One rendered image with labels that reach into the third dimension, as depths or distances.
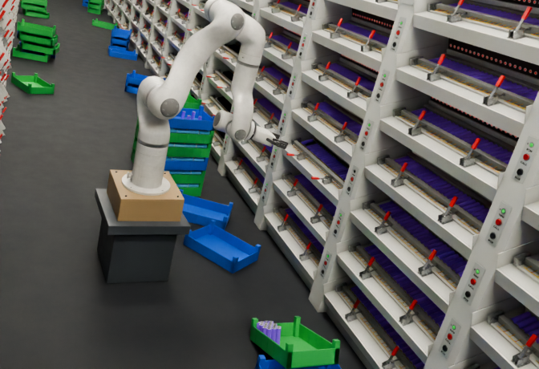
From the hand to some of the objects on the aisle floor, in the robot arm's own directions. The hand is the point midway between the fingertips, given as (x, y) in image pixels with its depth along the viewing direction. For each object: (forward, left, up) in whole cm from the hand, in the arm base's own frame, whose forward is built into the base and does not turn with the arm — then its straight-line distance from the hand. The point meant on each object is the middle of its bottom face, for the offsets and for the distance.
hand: (281, 141), depth 236 cm
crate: (-14, +3, -61) cm, 62 cm away
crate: (-1, -70, -52) cm, 88 cm away
